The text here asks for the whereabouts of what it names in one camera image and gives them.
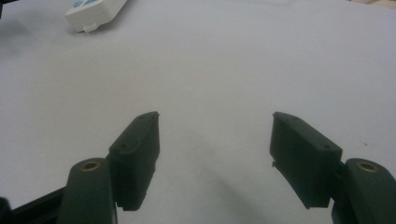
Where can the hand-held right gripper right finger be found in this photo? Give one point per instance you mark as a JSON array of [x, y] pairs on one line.
[[306, 161]]

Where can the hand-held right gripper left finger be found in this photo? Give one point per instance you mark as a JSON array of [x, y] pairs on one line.
[[132, 161]]

